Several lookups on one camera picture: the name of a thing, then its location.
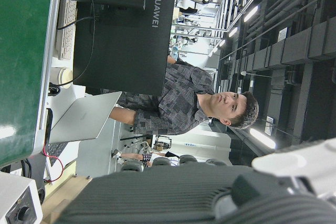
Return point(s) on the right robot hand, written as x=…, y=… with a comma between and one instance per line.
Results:
x=157, y=195

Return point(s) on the seated background person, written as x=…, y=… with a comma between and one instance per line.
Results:
x=131, y=155

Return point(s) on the man in grey patterned shirt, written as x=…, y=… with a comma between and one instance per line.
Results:
x=178, y=98

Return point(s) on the silver laptop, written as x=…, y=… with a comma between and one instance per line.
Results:
x=84, y=116

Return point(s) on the white box with knob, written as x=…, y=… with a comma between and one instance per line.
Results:
x=15, y=190

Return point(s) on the black Huawei monitor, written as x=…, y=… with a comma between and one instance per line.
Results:
x=118, y=51

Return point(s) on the white paper cup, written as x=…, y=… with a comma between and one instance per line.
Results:
x=60, y=75

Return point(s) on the white keyboard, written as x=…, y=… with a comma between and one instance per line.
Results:
x=65, y=43

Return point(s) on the green belt conveyor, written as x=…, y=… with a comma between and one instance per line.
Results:
x=18, y=51

